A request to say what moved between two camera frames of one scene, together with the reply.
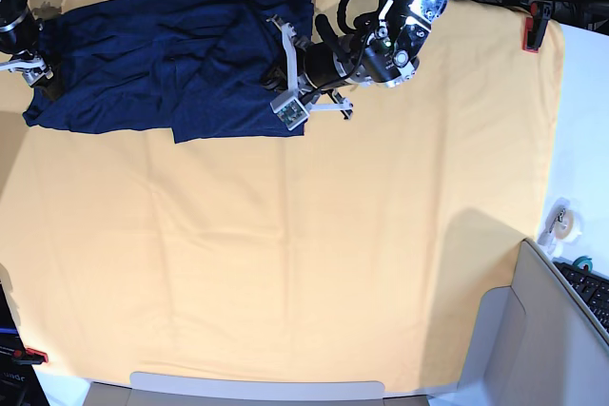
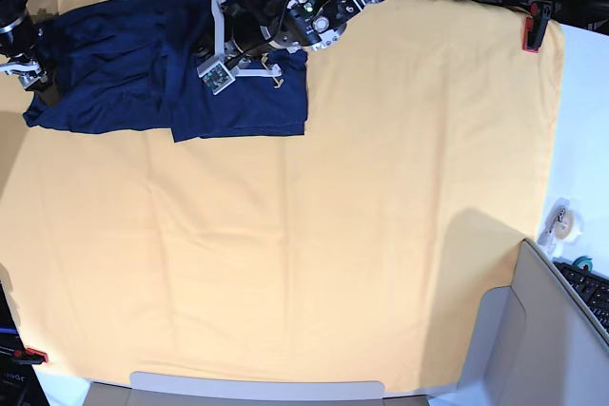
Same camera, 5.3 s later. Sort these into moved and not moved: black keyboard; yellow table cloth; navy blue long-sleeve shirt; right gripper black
Moved: right gripper black
Not moved: yellow table cloth; navy blue long-sleeve shirt; black keyboard
